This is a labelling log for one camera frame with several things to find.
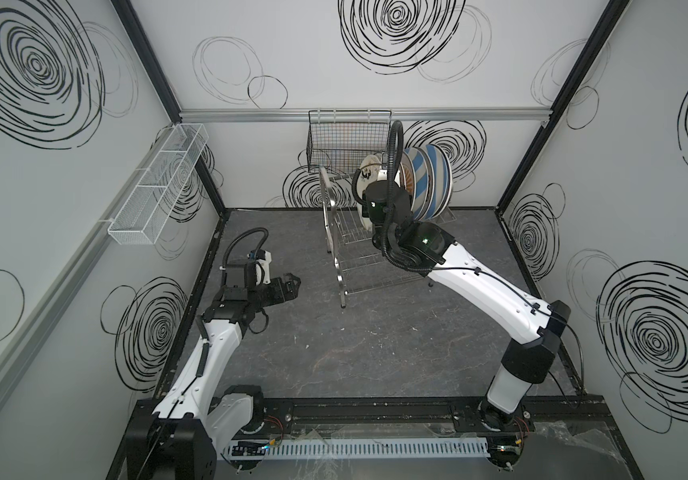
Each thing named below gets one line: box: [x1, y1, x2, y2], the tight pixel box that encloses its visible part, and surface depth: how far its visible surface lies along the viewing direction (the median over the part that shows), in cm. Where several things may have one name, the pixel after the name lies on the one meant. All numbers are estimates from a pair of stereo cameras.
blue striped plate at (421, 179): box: [403, 147, 429, 222], surface depth 73 cm
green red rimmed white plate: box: [440, 148, 453, 215], surface depth 72 cm
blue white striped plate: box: [426, 144, 451, 220], surface depth 73 cm
